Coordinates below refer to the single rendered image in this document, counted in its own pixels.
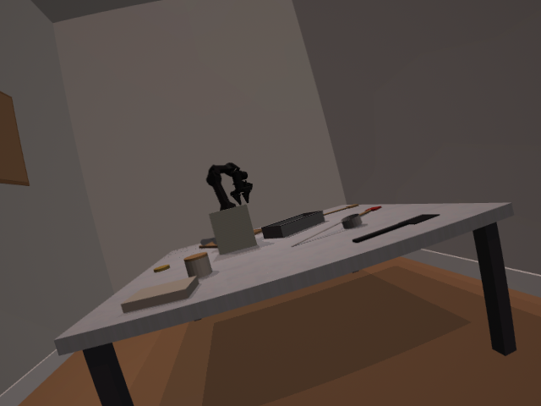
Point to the grey cylinder with brown lid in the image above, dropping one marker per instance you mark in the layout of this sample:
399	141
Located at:
198	265

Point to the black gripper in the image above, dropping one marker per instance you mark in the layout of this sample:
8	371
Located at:
240	188

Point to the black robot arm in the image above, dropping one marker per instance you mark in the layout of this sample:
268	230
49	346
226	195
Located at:
214	180

